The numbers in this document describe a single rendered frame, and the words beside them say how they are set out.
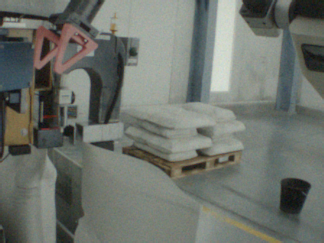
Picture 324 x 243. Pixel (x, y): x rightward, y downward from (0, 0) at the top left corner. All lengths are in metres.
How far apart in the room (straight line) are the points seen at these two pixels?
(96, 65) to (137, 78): 5.16
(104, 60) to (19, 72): 0.43
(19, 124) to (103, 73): 0.29
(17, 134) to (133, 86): 5.26
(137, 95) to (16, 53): 5.62
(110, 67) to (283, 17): 0.52
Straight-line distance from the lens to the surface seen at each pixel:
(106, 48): 1.10
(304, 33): 0.93
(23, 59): 0.73
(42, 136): 1.04
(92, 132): 1.12
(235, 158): 4.56
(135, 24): 6.15
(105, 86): 1.11
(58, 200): 2.05
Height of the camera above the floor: 1.31
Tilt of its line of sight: 11 degrees down
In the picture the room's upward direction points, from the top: 5 degrees clockwise
